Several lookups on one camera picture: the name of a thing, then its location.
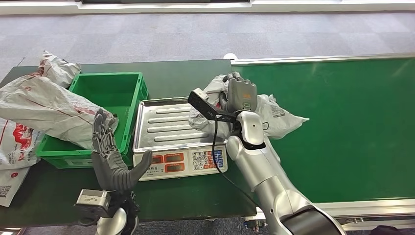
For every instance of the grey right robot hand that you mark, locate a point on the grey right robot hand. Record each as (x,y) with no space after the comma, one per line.
(241,94)

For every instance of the green conveyor belt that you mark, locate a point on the green conveyor belt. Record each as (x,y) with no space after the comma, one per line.
(340,129)

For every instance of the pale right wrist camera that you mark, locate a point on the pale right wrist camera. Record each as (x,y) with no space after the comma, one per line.
(204,105)

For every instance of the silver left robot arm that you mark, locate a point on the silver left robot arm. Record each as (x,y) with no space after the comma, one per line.
(113,223)

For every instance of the white mailer bag red print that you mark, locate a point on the white mailer bag red print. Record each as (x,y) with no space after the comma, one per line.
(16,146)

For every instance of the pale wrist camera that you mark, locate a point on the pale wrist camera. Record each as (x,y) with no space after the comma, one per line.
(94,198)
(204,105)

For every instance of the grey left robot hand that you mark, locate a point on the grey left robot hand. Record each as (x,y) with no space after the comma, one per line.
(110,168)

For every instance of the electronic scale with steel tray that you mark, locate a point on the electronic scale with steel tray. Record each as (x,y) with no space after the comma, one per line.
(168,123)

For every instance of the green plastic crate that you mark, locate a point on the green plastic crate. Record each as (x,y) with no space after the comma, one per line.
(107,87)

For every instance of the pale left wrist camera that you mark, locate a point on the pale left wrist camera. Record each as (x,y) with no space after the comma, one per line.
(94,198)

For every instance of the crumpled grey mailer bag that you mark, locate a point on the crumpled grey mailer bag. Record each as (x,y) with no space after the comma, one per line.
(58,69)

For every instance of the grey mailer bag red print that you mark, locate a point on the grey mailer bag red print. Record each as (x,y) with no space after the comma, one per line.
(278,120)

